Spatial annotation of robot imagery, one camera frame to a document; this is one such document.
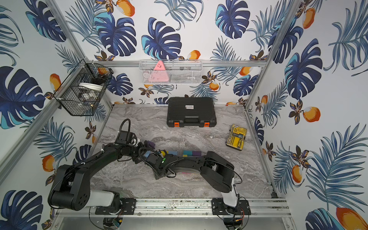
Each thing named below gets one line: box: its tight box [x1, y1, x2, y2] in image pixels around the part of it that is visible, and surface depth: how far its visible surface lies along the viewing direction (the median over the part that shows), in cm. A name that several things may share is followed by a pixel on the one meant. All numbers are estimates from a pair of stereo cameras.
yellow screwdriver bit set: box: [225, 124, 248, 151], surface depth 100 cm
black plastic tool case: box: [166, 96, 217, 128], surface depth 109 cm
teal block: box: [183, 149, 193, 156], surface depth 97 cm
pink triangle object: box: [150, 60, 170, 83], surface depth 92 cm
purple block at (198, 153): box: [192, 150, 202, 157], surface depth 95 cm
